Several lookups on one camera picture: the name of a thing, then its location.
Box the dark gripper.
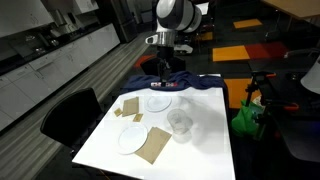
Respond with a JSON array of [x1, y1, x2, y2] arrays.
[[156, 45, 174, 84]]

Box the clear plastic cup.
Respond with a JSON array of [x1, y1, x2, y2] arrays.
[[166, 108, 194, 145]]

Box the white round plate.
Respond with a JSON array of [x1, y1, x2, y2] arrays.
[[143, 94, 174, 114], [116, 124, 149, 156]]

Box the dark blue cloth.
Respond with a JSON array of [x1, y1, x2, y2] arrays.
[[120, 70, 230, 102]]

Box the medium brown paper napkin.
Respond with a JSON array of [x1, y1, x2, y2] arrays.
[[121, 96, 141, 118]]

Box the small brown paper square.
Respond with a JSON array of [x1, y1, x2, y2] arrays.
[[132, 113, 145, 123], [113, 107, 124, 118]]

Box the large brown paper napkin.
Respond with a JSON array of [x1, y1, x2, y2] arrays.
[[134, 126, 173, 166]]

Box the stainless steel refrigerator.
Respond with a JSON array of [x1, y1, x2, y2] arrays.
[[96, 0, 139, 44]]

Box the green plastic bag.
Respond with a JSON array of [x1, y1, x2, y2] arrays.
[[231, 99, 268, 140]]

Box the black office chair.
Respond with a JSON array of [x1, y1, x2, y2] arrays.
[[39, 87, 105, 158]]

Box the white kitchen base cabinets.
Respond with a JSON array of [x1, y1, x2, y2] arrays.
[[0, 23, 121, 133]]

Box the grey office chair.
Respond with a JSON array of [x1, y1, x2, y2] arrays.
[[283, 46, 320, 63]]

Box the dark side desk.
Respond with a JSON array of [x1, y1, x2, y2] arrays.
[[266, 71, 320, 164]]

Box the white lamp shade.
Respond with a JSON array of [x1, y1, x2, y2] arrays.
[[300, 54, 320, 96]]

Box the wooden table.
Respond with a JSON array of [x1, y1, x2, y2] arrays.
[[261, 0, 320, 20]]

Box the black tripod with orange handles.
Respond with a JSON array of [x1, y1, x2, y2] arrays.
[[244, 69, 301, 141]]

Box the white upper wall cabinet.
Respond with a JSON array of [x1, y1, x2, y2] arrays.
[[0, 0, 56, 39]]

